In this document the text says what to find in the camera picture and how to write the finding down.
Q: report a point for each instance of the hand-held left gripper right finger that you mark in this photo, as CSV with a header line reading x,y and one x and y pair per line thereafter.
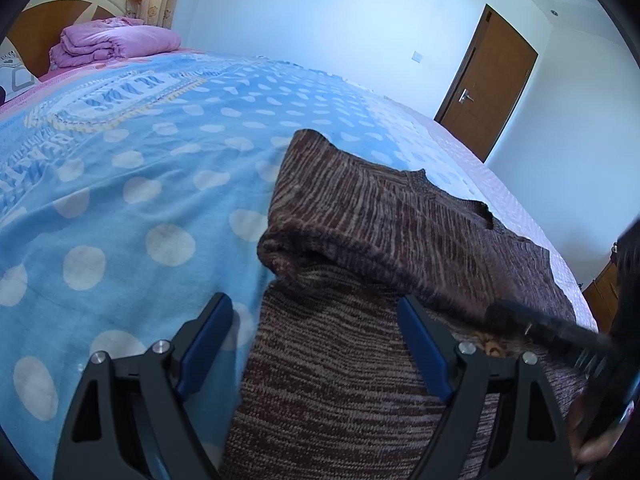
x,y
425,352

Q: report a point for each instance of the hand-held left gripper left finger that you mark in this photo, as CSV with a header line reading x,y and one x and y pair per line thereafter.
x,y
206,345

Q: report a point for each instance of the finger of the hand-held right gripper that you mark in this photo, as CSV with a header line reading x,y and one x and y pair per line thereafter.
x,y
545,327

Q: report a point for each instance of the brown knitted sweater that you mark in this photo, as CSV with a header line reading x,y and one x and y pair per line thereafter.
x,y
360,240

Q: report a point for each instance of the person's right hand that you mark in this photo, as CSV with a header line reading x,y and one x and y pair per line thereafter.
x,y
592,432

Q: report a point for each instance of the wooden cabinet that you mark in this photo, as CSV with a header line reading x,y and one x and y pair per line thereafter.
x,y
602,292

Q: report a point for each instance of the blue and pink dotted blanket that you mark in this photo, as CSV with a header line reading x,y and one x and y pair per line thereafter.
x,y
150,185

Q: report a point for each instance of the brown wooden door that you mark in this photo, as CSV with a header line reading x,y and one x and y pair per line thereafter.
x,y
487,85

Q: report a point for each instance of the folded pink quilt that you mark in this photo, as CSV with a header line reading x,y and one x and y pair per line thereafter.
x,y
110,42

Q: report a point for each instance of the white printed pillow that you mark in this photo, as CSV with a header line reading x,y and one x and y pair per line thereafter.
x,y
15,77

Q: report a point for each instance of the cream and wood headboard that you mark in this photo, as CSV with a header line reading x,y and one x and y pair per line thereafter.
x,y
47,15

